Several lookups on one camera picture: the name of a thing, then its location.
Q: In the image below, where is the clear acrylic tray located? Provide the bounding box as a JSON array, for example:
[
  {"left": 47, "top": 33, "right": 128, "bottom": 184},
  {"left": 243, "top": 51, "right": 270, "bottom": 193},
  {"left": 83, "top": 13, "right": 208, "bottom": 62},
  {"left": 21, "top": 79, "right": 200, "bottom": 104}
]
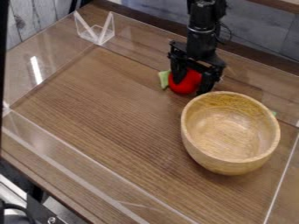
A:
[{"left": 1, "top": 15, "right": 299, "bottom": 224}]

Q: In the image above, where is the black metal clamp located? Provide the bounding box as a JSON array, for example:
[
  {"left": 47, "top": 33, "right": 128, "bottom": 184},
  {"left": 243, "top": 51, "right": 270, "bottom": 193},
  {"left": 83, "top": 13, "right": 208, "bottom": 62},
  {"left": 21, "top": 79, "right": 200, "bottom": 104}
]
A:
[{"left": 0, "top": 185, "right": 67, "bottom": 224}]

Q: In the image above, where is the light wooden bowl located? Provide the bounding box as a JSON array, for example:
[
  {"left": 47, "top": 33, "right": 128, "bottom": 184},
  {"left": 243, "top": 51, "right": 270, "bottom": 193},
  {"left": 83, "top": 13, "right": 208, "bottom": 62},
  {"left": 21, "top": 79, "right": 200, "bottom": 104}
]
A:
[{"left": 182, "top": 91, "right": 280, "bottom": 176}]

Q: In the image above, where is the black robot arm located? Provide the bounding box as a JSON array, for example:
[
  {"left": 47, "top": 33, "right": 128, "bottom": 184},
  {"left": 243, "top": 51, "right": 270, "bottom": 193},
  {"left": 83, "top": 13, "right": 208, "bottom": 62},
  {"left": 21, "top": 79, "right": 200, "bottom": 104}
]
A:
[{"left": 168, "top": 0, "right": 227, "bottom": 95}]

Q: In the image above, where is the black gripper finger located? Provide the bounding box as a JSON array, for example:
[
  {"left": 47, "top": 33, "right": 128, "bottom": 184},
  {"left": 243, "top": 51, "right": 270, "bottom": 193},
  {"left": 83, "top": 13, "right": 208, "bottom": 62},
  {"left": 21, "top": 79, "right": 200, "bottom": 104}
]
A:
[
  {"left": 196, "top": 69, "right": 215, "bottom": 95},
  {"left": 171, "top": 57, "right": 187, "bottom": 84}
]

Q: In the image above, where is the red felt fruit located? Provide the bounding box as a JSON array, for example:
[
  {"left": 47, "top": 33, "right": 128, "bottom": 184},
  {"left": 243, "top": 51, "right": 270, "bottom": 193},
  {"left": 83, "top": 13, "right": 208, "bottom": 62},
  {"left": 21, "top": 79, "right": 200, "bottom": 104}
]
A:
[{"left": 158, "top": 69, "right": 202, "bottom": 95}]

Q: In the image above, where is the black cable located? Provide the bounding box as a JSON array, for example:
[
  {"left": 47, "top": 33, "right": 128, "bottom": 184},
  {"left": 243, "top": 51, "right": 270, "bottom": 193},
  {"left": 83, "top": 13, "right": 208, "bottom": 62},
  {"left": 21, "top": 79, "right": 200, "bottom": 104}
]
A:
[{"left": 216, "top": 20, "right": 234, "bottom": 45}]

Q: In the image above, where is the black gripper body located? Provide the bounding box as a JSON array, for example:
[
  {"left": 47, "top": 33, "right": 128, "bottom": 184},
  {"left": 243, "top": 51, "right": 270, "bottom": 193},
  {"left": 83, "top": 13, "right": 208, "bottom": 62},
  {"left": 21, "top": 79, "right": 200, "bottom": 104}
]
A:
[{"left": 168, "top": 40, "right": 227, "bottom": 81}]

